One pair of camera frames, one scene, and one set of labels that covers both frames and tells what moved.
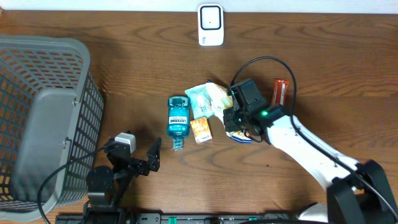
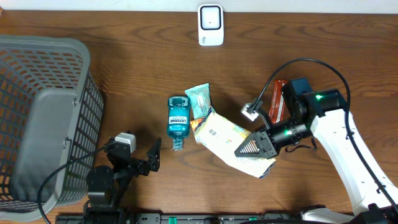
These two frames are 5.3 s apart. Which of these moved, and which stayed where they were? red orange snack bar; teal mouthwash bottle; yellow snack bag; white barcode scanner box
Moved: yellow snack bag
Stayed: teal mouthwash bottle; red orange snack bar; white barcode scanner box
